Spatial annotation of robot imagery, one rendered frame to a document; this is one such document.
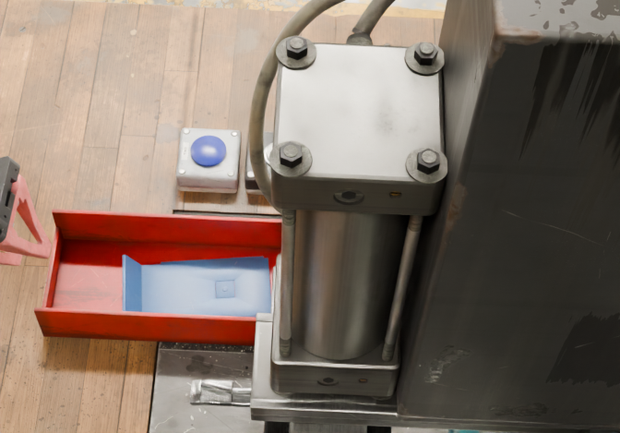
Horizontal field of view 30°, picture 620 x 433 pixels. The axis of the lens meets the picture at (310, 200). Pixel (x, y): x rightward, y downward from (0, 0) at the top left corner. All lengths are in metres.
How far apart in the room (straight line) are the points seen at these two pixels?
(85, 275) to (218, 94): 0.28
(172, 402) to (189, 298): 0.11
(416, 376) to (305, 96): 0.22
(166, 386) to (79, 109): 0.37
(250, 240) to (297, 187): 0.65
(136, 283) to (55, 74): 0.31
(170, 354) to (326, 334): 0.47
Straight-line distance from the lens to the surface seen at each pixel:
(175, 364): 1.21
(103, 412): 1.20
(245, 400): 1.10
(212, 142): 1.30
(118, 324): 1.19
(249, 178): 1.28
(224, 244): 1.26
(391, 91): 0.62
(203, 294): 1.23
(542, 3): 0.48
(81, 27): 1.46
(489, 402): 0.80
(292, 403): 0.88
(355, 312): 0.73
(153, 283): 1.24
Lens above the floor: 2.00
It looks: 58 degrees down
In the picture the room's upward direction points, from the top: 3 degrees clockwise
